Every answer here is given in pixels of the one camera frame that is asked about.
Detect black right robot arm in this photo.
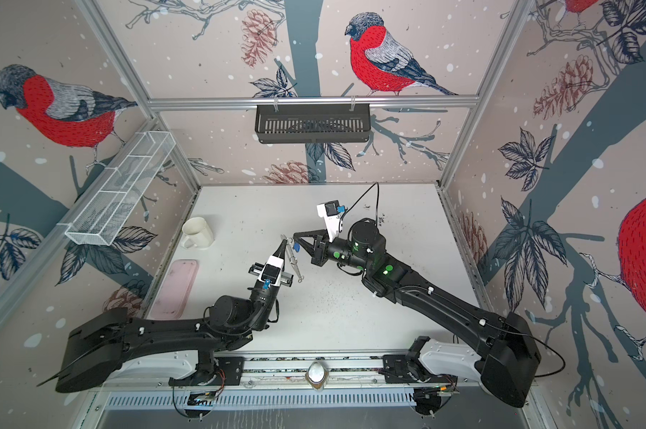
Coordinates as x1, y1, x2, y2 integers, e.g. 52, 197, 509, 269
294, 218, 542, 408

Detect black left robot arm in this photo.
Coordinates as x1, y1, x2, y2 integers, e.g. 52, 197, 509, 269
50, 239, 293, 393

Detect white ceramic mug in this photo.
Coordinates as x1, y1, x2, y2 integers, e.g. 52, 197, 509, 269
180, 217, 215, 250

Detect small white dome object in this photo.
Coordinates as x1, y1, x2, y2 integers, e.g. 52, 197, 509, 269
305, 360, 329, 391

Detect pink rectangular tray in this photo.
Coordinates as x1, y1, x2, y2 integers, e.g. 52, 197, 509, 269
147, 259, 199, 320

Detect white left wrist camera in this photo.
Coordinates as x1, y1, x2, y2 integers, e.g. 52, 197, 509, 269
259, 261, 283, 290

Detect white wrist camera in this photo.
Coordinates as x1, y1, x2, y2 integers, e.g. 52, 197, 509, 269
259, 261, 283, 290
317, 200, 346, 242

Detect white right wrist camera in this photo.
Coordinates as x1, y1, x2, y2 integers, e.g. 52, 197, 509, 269
317, 200, 346, 242

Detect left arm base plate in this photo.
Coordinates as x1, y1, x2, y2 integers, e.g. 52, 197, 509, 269
169, 353, 245, 388

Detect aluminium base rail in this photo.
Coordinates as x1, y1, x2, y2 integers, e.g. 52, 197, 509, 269
104, 345, 484, 391

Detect black slotted wall basket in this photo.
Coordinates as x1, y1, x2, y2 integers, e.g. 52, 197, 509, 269
254, 104, 371, 144

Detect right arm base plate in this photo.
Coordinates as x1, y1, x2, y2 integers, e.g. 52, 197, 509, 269
378, 354, 458, 385

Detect white wire mesh basket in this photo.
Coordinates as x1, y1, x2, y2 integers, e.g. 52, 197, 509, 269
65, 130, 176, 246

